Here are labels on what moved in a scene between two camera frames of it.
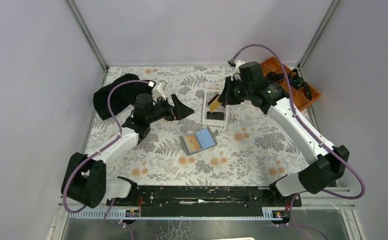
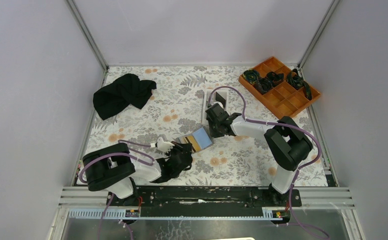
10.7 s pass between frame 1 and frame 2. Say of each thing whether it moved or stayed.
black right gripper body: moved
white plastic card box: stayed
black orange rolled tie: stayed
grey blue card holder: stayed
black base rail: stayed
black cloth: stayed
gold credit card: moved
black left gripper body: moved
